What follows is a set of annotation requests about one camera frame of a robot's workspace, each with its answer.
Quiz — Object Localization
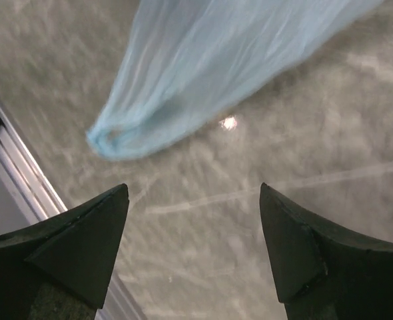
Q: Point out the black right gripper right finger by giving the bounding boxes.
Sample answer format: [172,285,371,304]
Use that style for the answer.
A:
[259,184,393,319]

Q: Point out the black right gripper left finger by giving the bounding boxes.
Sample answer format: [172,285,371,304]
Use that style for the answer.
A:
[0,184,129,319]

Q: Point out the light blue plastic bag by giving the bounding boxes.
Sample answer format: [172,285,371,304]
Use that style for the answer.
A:
[87,0,378,160]

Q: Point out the aluminium front rail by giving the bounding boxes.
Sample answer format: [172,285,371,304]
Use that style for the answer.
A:
[0,105,147,319]

